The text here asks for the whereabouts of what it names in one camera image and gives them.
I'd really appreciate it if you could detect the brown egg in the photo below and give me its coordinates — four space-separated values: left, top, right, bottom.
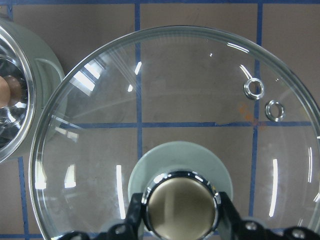
0 75 22 108

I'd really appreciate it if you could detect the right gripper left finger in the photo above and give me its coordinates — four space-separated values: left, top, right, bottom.
62 193 143 240

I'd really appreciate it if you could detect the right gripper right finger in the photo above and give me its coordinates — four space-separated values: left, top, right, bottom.
215 191 320 240

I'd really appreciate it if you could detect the glass pot lid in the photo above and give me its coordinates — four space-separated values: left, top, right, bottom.
29 26 320 240

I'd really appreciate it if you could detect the pale green cooking pot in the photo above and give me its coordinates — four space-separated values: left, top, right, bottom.
0 17 65 162

